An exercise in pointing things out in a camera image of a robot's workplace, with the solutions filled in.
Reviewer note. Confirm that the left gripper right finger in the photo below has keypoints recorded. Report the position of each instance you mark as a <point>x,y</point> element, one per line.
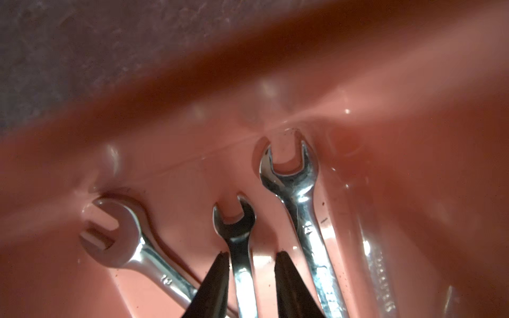
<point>293,297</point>

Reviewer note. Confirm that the pink plastic storage box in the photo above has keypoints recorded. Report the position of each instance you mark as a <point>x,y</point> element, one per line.
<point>404,103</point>

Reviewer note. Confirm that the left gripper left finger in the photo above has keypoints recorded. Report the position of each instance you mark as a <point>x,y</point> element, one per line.
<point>212,296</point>

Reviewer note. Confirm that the small combination wrench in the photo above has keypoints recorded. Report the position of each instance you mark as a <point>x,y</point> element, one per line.
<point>132,246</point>

